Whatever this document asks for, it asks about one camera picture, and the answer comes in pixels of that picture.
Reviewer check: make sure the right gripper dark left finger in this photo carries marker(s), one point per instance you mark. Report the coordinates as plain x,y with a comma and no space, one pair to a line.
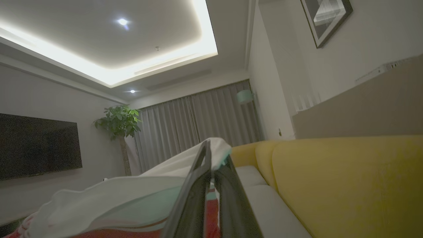
195,205

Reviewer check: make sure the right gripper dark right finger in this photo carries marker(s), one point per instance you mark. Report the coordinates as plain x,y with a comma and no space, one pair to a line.
234,211

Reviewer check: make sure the red white lettered jersey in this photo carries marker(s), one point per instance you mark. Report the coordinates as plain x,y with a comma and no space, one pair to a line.
115,198

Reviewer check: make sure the small grey sofa seat cushion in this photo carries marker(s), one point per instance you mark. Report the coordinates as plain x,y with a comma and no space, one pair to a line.
249,175

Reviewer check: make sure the medium grey sofa seat cushion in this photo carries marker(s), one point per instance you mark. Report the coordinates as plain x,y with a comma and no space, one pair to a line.
274,215

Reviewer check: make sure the grey curtain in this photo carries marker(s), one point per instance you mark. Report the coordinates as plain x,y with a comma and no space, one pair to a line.
172,132

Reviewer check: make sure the green potted tree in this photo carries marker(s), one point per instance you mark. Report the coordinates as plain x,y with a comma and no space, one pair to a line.
119,120

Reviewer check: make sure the yellow grey sofa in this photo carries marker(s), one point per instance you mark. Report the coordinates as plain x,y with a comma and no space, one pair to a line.
347,185

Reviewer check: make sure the teal shade floor lamp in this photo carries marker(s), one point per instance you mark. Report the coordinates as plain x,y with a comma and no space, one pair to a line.
244,96

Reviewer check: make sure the round ceiling spotlight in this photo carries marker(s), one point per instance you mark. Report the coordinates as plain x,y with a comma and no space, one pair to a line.
132,91
122,21

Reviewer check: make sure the beige partition panel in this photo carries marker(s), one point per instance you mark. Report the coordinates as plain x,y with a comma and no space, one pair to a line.
363,109

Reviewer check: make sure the white device on partition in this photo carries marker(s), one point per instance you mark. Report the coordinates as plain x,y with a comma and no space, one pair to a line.
380,70

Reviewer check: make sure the black wall television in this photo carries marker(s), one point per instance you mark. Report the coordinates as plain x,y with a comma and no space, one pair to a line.
36,145

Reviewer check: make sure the dark framed wall picture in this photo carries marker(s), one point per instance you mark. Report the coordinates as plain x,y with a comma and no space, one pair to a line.
327,16

